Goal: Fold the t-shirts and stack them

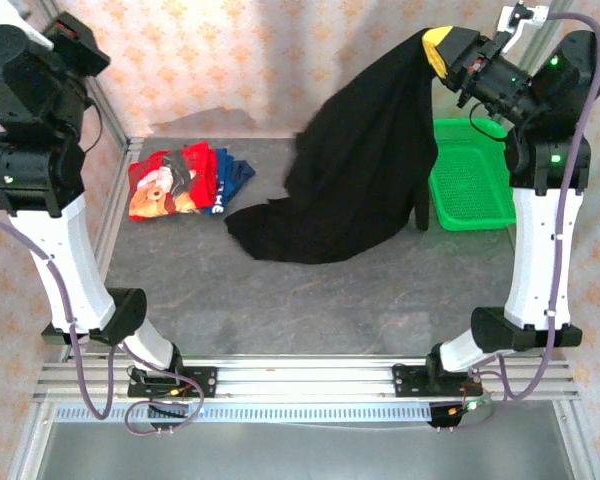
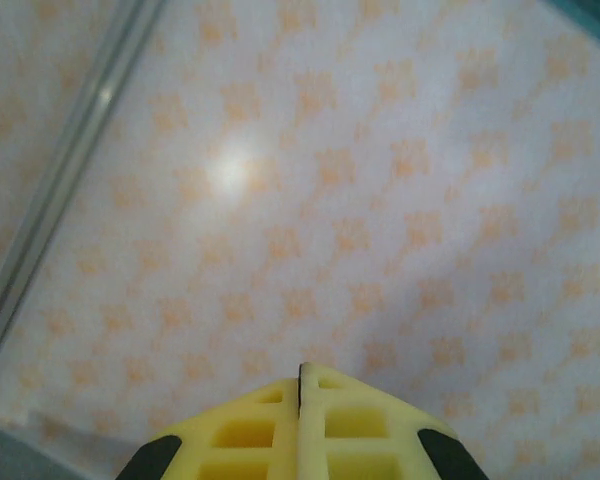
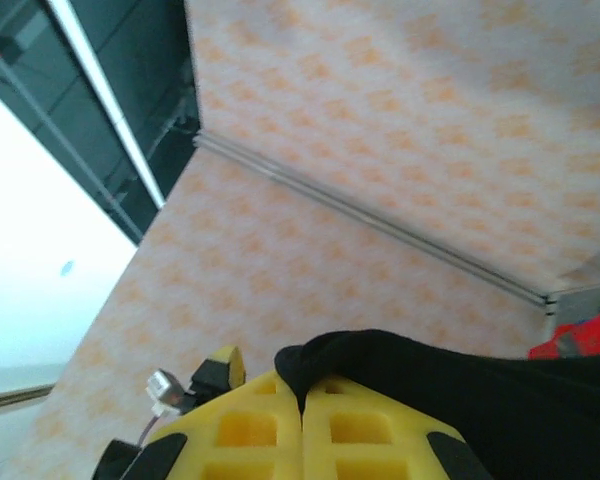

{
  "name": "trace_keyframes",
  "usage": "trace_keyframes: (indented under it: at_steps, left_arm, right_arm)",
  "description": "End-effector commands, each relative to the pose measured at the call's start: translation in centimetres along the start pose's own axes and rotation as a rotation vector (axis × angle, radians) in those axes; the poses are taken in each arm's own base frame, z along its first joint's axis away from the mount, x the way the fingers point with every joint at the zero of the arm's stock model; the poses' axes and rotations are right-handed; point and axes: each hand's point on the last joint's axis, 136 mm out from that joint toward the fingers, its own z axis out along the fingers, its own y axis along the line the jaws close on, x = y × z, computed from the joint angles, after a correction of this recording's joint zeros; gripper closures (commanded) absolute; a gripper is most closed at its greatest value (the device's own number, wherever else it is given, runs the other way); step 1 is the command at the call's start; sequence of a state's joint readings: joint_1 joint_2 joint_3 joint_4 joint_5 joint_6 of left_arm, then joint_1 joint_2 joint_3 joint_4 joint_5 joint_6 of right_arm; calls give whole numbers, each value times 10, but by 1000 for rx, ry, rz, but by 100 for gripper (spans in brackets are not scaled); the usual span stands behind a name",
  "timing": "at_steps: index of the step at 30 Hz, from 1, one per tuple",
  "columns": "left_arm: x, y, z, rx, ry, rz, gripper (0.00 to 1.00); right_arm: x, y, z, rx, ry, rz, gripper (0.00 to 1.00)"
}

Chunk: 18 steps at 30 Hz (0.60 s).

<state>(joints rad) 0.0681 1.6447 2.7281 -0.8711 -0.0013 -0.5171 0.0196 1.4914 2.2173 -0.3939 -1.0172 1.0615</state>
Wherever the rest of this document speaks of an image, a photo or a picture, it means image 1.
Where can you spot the green plastic basket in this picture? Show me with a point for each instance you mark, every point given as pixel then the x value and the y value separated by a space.
pixel 472 190

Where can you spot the grey metal shelf panel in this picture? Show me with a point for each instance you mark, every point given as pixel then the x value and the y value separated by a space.
pixel 300 452

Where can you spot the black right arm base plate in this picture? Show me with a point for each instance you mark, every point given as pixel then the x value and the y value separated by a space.
pixel 405 381

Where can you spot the black t-shirt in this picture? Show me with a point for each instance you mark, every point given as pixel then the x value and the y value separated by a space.
pixel 360 165

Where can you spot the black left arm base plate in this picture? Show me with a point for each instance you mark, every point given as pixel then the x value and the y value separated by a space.
pixel 205 382

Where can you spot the aluminium mounting rail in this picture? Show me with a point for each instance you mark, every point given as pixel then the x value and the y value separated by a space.
pixel 305 377

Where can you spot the blue t-shirt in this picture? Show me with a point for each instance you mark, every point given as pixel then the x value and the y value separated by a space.
pixel 230 175

